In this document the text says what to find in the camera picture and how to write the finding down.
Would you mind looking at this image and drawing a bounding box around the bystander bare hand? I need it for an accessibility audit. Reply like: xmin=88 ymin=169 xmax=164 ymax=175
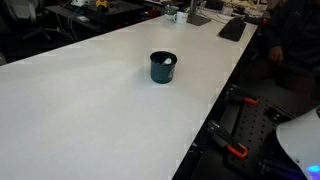
xmin=268 ymin=45 xmax=285 ymax=66

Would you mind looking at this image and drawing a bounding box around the dark green enamel cup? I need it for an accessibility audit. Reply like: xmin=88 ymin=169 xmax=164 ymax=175
xmin=149 ymin=50 xmax=178 ymax=85

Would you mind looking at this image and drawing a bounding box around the black keyboard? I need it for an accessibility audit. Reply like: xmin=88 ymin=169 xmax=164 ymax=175
xmin=217 ymin=16 xmax=248 ymax=43

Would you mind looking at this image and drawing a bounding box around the small black block on plate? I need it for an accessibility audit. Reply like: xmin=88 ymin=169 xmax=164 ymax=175
xmin=264 ymin=106 xmax=294 ymax=123

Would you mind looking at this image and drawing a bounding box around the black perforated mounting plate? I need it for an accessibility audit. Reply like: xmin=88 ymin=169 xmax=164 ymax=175
xmin=226 ymin=94 xmax=301 ymax=180

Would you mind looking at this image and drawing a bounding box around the grey monitor stand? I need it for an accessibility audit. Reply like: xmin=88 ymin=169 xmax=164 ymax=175
xmin=186 ymin=0 xmax=212 ymax=27

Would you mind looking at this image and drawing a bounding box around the white mug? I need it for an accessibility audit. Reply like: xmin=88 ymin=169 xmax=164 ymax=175
xmin=172 ymin=11 xmax=189 ymax=25

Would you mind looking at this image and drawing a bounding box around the green and white bowl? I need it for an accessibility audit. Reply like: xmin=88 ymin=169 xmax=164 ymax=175
xmin=164 ymin=4 xmax=180 ymax=21

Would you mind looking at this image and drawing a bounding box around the black side desk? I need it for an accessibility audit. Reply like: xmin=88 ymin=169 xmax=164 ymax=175
xmin=44 ymin=0 xmax=144 ymax=33

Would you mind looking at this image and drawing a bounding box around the yellow tool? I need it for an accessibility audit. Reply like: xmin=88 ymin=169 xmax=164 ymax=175
xmin=95 ymin=0 xmax=110 ymax=10

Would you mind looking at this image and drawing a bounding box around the grey office chair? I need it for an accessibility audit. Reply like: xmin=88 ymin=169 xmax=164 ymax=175
xmin=3 ymin=0 xmax=64 ymax=41

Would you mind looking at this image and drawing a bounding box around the black clamp with orange handle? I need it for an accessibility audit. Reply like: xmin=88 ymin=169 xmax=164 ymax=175
xmin=224 ymin=84 xmax=260 ymax=107
xmin=206 ymin=119 xmax=249 ymax=159

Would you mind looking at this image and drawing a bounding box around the blue cable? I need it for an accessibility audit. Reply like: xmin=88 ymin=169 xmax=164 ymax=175
xmin=67 ymin=4 xmax=84 ymax=43

